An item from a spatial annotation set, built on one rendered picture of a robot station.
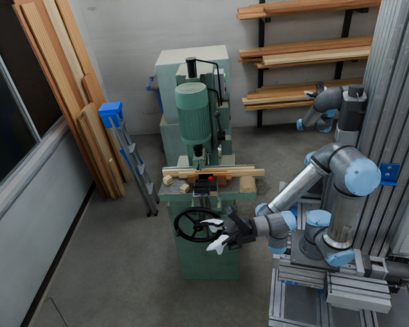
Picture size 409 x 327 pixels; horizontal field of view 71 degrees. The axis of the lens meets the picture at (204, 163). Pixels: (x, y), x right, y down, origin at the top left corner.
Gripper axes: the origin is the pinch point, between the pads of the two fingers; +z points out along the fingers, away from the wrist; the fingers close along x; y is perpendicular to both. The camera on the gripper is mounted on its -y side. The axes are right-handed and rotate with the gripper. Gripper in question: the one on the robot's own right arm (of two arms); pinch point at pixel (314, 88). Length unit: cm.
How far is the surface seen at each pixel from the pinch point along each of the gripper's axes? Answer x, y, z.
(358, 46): 84, 22, 132
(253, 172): -53, 24, -53
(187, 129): -85, -18, -58
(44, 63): -202, -53, 36
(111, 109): -153, -13, 10
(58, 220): -228, 65, -21
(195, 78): -76, -39, -41
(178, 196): -101, 23, -66
